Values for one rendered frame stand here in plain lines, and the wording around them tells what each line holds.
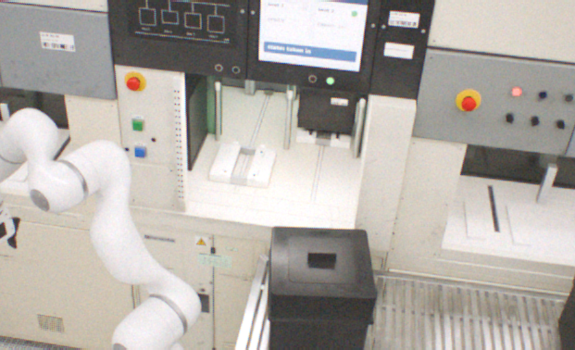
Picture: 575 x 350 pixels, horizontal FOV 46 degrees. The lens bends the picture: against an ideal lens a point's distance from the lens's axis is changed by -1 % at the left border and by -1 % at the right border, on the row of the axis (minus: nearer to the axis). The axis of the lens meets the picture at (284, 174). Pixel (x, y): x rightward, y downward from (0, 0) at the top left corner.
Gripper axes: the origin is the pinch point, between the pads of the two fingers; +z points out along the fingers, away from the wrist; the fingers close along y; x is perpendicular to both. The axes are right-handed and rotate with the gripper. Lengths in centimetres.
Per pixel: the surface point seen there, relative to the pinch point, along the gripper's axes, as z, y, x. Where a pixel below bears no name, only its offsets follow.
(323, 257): -1, 51, -75
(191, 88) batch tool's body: -16, 84, -1
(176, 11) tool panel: -58, 57, -19
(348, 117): 0, 125, -42
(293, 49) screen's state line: -50, 71, -49
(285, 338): 18, 35, -74
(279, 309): 6, 33, -72
